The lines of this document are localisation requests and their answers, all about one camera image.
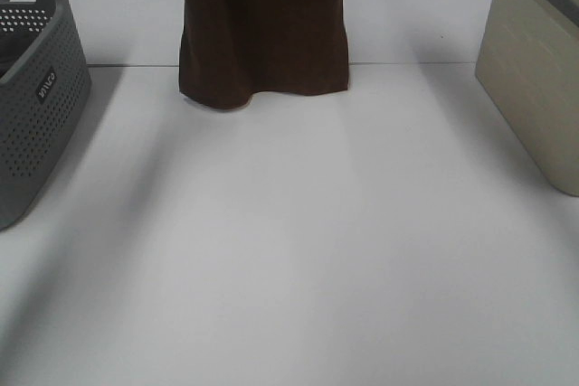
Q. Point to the beige plastic storage bin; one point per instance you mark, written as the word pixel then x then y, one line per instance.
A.
pixel 528 65

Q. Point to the grey perforated plastic basket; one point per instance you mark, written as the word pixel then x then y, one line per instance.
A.
pixel 45 83

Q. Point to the brown towel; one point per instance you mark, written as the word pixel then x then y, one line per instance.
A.
pixel 231 50

